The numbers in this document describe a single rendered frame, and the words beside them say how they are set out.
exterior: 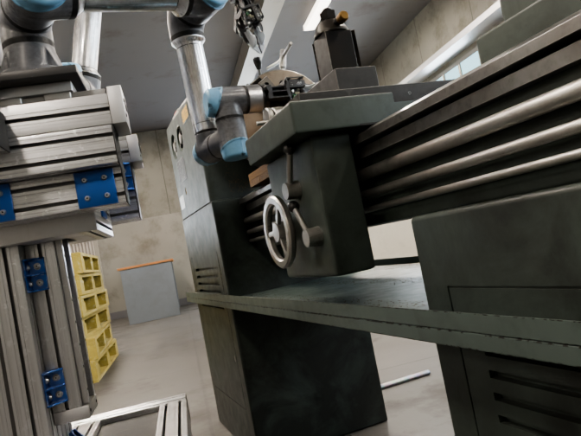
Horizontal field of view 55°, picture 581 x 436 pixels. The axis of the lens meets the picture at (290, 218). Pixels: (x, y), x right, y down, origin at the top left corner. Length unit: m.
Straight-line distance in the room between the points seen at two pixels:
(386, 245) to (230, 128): 3.78
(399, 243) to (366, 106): 4.13
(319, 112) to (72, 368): 0.97
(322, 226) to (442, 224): 0.34
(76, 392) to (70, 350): 0.11
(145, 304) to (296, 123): 7.28
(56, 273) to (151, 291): 6.60
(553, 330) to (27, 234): 1.23
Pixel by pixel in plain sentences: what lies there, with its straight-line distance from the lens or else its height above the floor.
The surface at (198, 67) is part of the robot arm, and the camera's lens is 1.62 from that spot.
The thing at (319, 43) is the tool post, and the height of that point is 1.11.
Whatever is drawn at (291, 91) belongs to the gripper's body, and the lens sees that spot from 1.53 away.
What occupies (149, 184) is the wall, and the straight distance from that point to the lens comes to 10.05.
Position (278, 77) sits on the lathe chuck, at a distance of 1.86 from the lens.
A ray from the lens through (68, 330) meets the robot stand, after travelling 1.61.
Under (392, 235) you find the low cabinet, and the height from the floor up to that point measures 0.58.
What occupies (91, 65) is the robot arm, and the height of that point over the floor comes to 1.42.
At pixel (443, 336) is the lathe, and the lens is 0.71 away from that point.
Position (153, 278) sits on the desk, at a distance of 8.17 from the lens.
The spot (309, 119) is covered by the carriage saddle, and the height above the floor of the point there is 0.89.
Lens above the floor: 0.67
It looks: 3 degrees up
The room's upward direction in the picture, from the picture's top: 11 degrees counter-clockwise
